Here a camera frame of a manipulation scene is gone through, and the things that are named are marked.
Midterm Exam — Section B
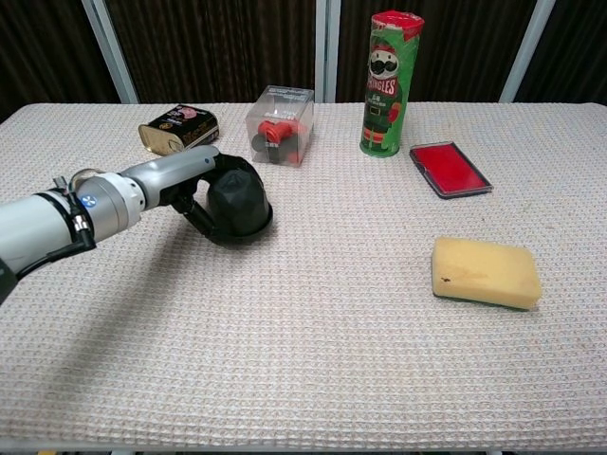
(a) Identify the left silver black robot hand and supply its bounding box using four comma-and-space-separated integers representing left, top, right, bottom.
125, 144, 265, 238

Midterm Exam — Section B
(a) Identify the black round jar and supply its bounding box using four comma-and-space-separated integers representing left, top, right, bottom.
207, 169, 271, 237

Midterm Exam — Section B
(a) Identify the black gold tin can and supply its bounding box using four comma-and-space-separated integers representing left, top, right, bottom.
138, 103, 221, 156

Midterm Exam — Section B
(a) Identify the clear box with red toy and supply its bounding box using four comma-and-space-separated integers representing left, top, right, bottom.
245, 84, 316, 169

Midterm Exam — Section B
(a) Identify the dark brown curtain panel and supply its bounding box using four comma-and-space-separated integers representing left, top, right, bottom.
514, 0, 607, 107
335, 0, 540, 103
104, 0, 318, 105
0, 0, 120, 122

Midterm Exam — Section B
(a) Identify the white waffle tablecloth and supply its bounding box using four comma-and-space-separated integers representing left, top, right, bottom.
0, 101, 607, 449

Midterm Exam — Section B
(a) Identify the green Pringles can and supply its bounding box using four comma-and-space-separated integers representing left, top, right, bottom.
359, 10, 425, 158

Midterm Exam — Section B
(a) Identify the red ink pad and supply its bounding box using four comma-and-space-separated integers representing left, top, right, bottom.
409, 140, 495, 201

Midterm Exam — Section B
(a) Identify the yellow sponge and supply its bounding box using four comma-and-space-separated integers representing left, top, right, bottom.
431, 236, 543, 313

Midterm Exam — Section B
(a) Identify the white partition post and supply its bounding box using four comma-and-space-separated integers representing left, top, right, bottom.
498, 0, 557, 103
314, 0, 341, 103
80, 0, 140, 105

